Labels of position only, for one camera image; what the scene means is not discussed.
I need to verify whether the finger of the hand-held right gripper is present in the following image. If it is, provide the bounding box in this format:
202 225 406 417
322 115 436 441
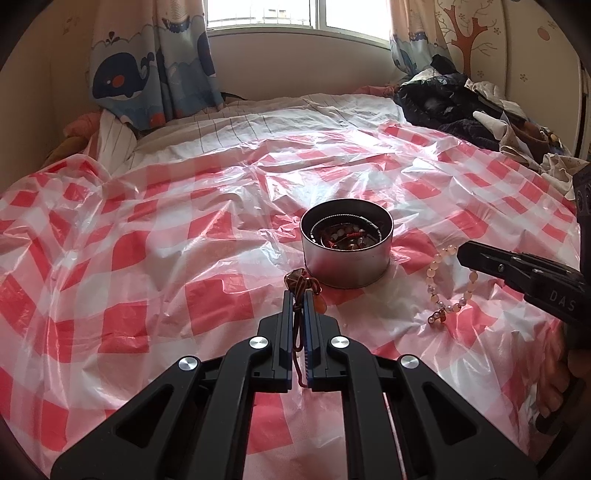
457 241 546 292

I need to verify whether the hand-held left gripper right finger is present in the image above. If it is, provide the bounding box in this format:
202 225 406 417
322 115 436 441
302 292 539 480

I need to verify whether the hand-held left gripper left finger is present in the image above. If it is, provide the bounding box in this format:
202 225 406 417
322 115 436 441
51 290 296 480

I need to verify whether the brown knot red cord pendant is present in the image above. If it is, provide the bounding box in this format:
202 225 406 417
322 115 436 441
283 270 327 389

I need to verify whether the pink bead bracelet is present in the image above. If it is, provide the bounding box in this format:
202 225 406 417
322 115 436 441
425 245 479 326

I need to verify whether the round metal tin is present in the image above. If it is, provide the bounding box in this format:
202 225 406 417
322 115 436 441
300 199 394 289

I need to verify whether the person's right hand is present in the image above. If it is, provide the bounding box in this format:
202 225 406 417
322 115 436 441
537 323 579 417

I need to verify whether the red checkered plastic sheet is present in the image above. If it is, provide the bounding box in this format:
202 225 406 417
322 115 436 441
0 117 583 480

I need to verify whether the pile of dark clothes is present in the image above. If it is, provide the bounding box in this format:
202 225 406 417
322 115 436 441
392 54 591 200

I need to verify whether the white wardrobe with tree print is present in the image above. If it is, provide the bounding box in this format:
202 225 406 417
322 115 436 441
434 0 586 158

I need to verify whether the white striped bedding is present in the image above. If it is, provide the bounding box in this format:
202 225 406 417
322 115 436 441
87 92 403 163

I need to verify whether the pale cartoon print curtain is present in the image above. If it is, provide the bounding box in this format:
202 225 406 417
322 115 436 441
388 0 457 77

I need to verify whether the orange cloth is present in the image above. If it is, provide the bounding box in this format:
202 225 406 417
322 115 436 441
44 136 94 168

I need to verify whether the pink pillow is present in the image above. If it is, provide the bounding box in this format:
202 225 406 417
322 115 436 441
64 111 103 140

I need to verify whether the whale print curtain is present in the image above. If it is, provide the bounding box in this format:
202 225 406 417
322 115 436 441
88 0 225 133

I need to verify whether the window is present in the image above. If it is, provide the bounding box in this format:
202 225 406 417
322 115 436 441
203 0 394 48

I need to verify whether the dark bead bracelet red cord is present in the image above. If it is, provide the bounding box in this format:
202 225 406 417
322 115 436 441
309 214 383 251

